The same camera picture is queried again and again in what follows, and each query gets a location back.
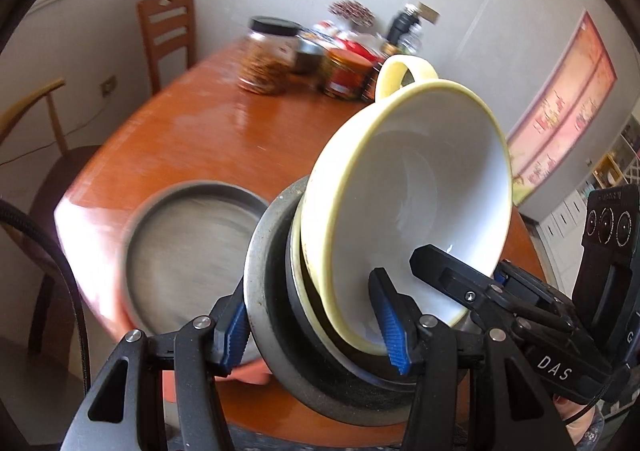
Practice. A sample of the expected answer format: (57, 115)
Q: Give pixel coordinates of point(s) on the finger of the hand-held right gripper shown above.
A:
(450, 281)
(535, 288)

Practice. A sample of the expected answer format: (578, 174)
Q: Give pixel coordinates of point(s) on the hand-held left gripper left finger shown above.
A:
(237, 331)

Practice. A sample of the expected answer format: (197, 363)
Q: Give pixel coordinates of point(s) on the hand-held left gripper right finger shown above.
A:
(395, 336)

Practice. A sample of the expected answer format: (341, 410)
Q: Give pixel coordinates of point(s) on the orange plastic plate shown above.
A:
(252, 372)

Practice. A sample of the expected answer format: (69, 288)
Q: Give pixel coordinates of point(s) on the shallow steel plate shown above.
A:
(264, 281)

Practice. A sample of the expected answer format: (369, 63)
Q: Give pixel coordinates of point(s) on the round steel pan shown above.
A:
(190, 251)

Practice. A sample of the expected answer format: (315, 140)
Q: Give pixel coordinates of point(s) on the yellow and white ceramic cup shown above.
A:
(425, 171)

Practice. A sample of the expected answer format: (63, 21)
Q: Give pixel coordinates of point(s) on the person's right hand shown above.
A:
(580, 426)

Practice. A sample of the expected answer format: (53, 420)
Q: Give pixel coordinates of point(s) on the white shelf cabinet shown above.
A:
(565, 226)

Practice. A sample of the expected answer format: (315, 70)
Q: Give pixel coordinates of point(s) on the pink cartoon cat door curtain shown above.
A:
(570, 106)

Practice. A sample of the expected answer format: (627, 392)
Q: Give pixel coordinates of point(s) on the dark sauce bottle red label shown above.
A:
(371, 83)

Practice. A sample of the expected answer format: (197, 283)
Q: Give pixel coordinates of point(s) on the red-lidded pickle jar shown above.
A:
(347, 76)

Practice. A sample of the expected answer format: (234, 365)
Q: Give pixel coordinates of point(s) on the light wood chair dark seat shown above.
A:
(50, 191)

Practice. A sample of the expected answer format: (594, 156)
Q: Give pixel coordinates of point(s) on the clear plastic bottle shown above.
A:
(414, 41)

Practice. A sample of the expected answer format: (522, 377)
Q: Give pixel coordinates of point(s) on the black thermos flask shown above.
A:
(399, 31)

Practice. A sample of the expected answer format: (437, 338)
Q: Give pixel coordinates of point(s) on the small steel basin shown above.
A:
(307, 61)

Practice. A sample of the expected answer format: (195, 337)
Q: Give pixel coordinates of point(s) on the red and white packet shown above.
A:
(350, 38)

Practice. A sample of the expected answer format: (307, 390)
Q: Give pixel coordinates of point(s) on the black-lidded pickle jar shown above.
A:
(265, 63)

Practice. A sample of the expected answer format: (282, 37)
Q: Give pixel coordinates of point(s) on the dark red flower bouquet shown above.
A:
(351, 12)

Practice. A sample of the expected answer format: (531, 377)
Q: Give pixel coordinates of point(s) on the brown slatted wooden chair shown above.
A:
(167, 38)

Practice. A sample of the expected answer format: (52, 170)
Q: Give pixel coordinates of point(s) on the beige wall switch plate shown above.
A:
(428, 12)

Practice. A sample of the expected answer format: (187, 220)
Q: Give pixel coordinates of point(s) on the wall power socket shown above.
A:
(108, 86)

